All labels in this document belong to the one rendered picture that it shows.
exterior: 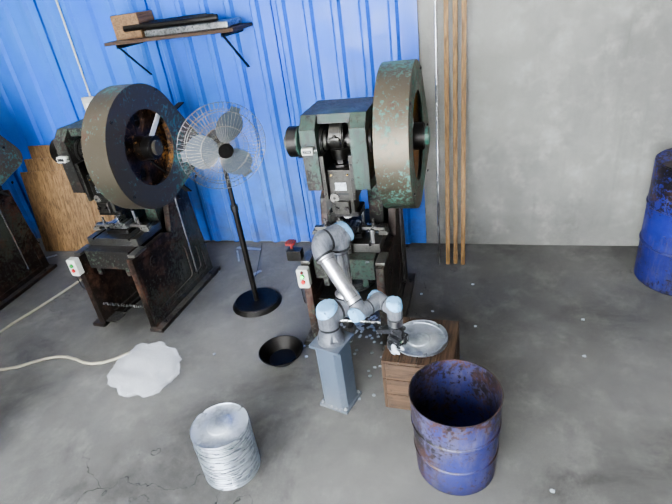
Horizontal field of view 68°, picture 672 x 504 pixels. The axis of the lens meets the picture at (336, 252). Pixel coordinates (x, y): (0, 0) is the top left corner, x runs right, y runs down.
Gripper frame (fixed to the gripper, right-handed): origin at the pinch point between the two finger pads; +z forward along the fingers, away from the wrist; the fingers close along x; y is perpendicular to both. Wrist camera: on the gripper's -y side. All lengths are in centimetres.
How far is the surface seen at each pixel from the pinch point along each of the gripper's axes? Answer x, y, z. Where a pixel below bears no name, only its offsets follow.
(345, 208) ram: 48, -71, -41
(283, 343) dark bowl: 0, -97, 50
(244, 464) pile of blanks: -80, -33, 33
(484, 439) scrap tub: -14, 59, 6
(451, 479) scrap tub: -25, 50, 30
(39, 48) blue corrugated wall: 16, -395, -121
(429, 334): 29.6, 1.9, 9.0
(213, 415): -78, -57, 16
